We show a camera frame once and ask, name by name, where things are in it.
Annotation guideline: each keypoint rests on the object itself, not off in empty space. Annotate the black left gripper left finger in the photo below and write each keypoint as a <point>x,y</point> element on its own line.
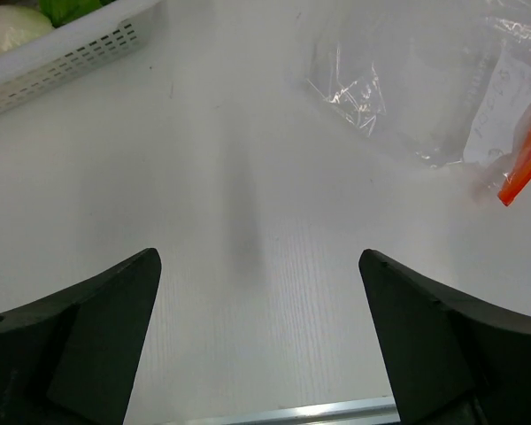
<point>72,357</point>

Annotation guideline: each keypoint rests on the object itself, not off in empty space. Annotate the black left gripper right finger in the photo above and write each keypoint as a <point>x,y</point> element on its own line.
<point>451,358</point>

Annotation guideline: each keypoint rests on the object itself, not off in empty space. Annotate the clear zip bag orange zipper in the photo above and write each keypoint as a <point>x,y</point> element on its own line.
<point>437,83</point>

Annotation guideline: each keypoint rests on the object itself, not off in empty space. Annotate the white perforated plastic basket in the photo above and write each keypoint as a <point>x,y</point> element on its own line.
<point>73,50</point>

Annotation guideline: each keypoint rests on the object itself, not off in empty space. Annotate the aluminium rail at table edge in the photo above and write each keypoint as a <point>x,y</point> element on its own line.
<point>362,411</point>

